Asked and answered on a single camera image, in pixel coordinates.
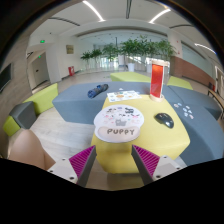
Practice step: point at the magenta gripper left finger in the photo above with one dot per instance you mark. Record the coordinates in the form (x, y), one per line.
(82, 164)

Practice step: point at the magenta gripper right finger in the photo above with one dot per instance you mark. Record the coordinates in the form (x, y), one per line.
(146, 162)

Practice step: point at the black computer mouse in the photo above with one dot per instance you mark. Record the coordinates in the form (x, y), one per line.
(165, 119)

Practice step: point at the white puppy mouse pad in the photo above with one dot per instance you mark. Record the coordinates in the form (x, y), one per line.
(118, 123)

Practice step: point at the yellow hexagonal table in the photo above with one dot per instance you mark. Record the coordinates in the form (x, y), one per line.
(116, 158)

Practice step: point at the person's knee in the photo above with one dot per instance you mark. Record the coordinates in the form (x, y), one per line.
(27, 149)

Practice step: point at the scattered small stickers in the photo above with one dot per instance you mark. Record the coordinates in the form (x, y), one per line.
(185, 109)

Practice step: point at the dark blue folded umbrella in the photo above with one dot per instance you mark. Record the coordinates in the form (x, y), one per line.
(99, 89)

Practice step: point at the grey blue sofa bench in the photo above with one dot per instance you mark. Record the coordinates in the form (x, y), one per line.
(206, 135)

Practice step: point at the white sticker sheet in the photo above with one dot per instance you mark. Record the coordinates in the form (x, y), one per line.
(122, 96)

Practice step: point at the green and grey seat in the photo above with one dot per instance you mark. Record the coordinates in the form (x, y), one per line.
(24, 115)

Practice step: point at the green bench behind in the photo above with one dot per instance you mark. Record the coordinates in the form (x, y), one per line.
(136, 77)

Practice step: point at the red fire extinguisher box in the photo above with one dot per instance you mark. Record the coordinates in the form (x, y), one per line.
(71, 70)

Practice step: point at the red panel wooden stand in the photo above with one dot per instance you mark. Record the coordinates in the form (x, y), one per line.
(156, 85)

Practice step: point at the potted green plants row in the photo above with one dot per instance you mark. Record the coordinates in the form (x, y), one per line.
(131, 48)

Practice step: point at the black wall screen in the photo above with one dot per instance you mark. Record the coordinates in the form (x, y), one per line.
(5, 77)

